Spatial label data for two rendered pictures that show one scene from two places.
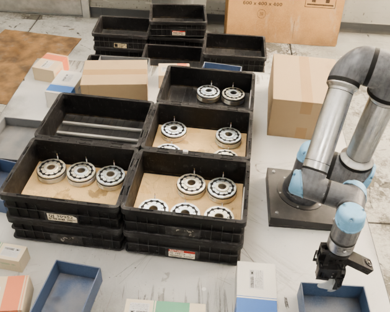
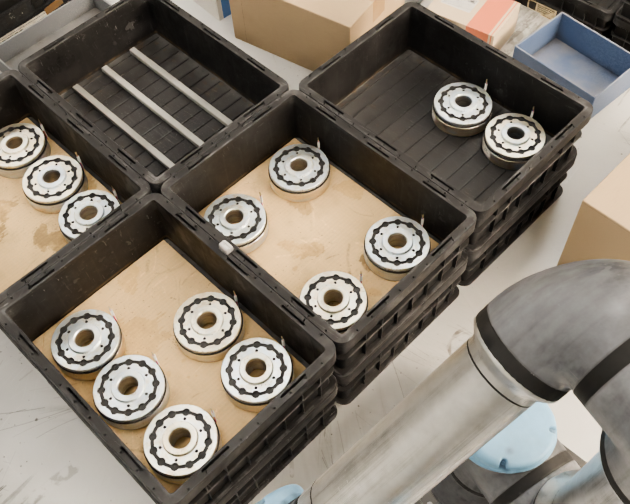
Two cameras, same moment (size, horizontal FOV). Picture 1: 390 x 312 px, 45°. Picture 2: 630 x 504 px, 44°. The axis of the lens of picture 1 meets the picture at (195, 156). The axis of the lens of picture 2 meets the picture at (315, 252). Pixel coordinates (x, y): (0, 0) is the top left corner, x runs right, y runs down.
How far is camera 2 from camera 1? 1.03 m
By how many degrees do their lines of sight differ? 31
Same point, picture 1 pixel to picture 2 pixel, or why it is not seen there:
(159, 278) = (51, 470)
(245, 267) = not seen: outside the picture
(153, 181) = (162, 268)
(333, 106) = (433, 408)
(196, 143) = (325, 223)
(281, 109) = (599, 235)
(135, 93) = (327, 38)
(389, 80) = not seen: outside the picture
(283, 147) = not seen: hidden behind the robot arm
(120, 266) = (17, 400)
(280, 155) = not seen: hidden behind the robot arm
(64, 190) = (8, 201)
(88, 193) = (37, 230)
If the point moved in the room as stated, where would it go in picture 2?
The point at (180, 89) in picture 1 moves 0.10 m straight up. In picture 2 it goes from (419, 68) to (423, 26)
